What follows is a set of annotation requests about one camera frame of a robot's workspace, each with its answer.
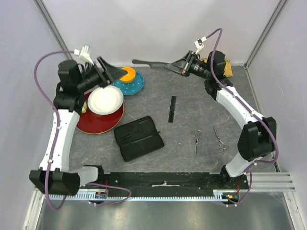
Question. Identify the orange bowl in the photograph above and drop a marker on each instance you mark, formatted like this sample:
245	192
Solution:
130	76

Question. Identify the white paper plate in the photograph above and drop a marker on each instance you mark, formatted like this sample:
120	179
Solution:
104	101

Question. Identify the cream yellow mug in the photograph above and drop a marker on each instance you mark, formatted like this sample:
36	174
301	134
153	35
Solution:
84	108

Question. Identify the woven bamboo basket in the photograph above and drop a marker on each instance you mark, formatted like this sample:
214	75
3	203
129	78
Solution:
228	69

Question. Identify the red round plate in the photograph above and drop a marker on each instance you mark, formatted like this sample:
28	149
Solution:
91	123

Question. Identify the black handled comb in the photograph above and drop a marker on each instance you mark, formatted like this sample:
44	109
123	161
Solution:
151	64

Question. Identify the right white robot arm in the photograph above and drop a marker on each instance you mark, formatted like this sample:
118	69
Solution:
258	133

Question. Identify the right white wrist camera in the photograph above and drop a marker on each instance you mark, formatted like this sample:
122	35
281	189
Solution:
199	44

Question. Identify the silver thinning scissors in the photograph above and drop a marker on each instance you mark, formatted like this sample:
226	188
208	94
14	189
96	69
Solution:
222	146

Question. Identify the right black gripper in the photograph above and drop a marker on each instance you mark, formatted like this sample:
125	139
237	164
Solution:
182	66

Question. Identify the teal dotted plate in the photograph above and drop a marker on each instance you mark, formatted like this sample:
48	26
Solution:
133	87

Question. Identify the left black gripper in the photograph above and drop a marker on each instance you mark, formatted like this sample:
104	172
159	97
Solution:
111	74

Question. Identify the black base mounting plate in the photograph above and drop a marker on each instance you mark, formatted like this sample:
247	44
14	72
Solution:
172	184

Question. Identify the black straight comb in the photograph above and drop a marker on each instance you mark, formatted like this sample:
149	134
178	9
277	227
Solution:
172	109

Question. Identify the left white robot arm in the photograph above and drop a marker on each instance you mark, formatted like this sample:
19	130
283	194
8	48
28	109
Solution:
53	176

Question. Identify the silver scissors with black blades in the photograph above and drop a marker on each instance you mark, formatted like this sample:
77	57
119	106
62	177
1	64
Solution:
196	135

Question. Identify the black zipper tool case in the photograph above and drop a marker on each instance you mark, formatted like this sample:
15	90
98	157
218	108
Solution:
138	138

